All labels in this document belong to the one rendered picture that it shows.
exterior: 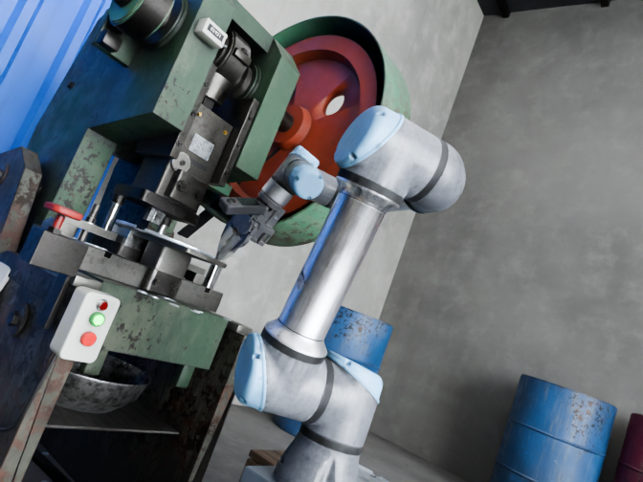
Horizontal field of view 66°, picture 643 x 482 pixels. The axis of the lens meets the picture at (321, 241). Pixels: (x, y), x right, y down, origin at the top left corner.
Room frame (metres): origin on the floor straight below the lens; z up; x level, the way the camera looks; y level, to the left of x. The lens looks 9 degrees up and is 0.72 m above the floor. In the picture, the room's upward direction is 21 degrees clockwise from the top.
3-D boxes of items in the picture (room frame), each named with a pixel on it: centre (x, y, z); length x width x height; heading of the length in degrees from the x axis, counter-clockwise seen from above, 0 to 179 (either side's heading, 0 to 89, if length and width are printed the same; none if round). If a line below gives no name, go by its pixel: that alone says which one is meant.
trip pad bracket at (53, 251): (1.02, 0.50, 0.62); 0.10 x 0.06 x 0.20; 140
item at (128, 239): (1.40, 0.47, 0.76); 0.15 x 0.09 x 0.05; 140
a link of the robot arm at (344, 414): (0.92, -0.13, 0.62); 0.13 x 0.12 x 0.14; 112
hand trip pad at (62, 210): (1.00, 0.51, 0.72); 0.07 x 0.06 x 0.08; 50
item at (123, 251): (1.41, 0.48, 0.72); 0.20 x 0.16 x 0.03; 140
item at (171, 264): (1.29, 0.34, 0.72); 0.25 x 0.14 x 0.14; 50
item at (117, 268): (1.41, 0.47, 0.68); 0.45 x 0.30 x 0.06; 140
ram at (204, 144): (1.38, 0.44, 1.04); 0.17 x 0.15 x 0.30; 50
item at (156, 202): (1.41, 0.48, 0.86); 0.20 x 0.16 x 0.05; 140
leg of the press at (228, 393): (1.70, 0.41, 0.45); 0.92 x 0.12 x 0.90; 50
